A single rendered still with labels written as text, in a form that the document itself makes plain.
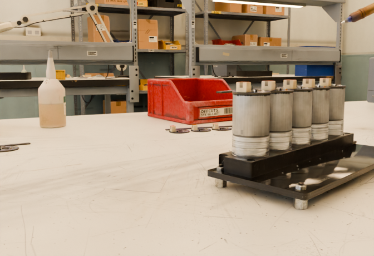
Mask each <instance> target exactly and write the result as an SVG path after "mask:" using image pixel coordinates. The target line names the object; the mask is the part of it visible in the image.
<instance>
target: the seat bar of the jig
mask: <svg viewBox="0 0 374 256"><path fill-rule="evenodd" d="M353 138H354V133H349V132H343V136H329V137H328V140H324V141H311V145H306V146H292V148H291V150H289V151H270V152H269V156H267V157H262V158H245V157H237V156H234V155H232V151H230V152H225V153H222V154H219V164H223V166H224V172H226V173H231V174H235V175H240V176H245V177H248V178H254V177H257V176H260V175H263V174H266V173H269V172H272V171H275V170H278V169H281V168H284V167H287V166H291V165H294V164H297V163H300V162H303V161H306V160H309V159H312V158H314V157H318V156H321V155H324V154H327V153H329V152H333V151H336V150H339V149H342V148H345V147H348V146H351V145H353Z"/></svg>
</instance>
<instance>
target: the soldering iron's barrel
mask: <svg viewBox="0 0 374 256"><path fill-rule="evenodd" d="M373 13H374V2H373V3H371V4H369V5H367V6H365V7H363V8H360V9H358V10H357V11H355V12H353V13H351V14H350V15H349V16H351V17H352V22H353V23H355V22H357V21H359V20H361V19H364V18H365V17H367V16H369V15H371V14H373Z"/></svg>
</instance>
